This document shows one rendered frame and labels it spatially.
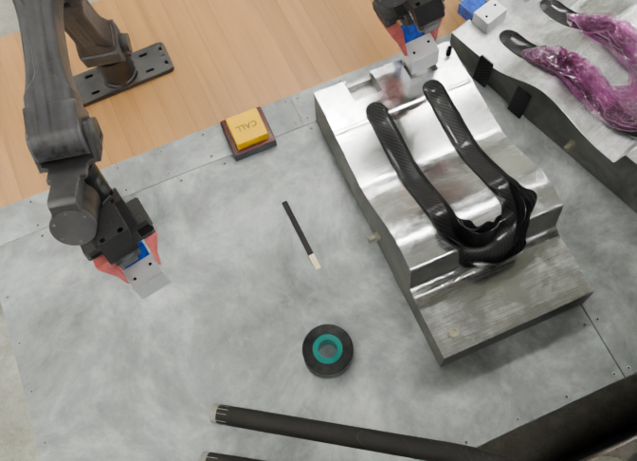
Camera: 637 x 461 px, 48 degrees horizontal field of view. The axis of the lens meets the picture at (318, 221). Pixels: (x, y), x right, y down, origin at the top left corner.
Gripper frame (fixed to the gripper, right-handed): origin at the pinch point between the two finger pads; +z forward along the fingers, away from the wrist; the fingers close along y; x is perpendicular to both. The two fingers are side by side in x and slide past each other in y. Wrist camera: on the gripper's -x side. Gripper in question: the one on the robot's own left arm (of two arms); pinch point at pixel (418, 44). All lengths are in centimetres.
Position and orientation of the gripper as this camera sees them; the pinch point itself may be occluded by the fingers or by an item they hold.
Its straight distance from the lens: 126.3
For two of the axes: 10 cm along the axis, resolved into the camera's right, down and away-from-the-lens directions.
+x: -3.0, -6.7, 6.8
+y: 9.1, -4.2, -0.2
